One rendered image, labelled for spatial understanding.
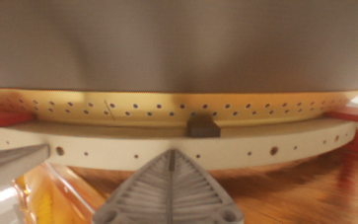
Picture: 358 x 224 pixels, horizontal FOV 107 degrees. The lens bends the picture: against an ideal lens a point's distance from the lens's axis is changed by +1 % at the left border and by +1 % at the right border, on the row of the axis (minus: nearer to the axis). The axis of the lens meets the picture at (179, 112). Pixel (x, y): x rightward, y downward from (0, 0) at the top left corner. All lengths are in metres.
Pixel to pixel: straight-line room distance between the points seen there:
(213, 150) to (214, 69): 0.11
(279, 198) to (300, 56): 0.18
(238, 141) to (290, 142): 0.09
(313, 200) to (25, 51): 0.40
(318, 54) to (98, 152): 0.31
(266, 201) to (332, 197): 0.10
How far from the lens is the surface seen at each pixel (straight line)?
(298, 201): 0.26
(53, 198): 0.45
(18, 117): 0.36
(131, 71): 0.17
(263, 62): 0.19
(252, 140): 0.22
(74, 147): 0.24
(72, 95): 0.23
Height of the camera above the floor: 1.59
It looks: 14 degrees up
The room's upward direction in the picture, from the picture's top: 179 degrees counter-clockwise
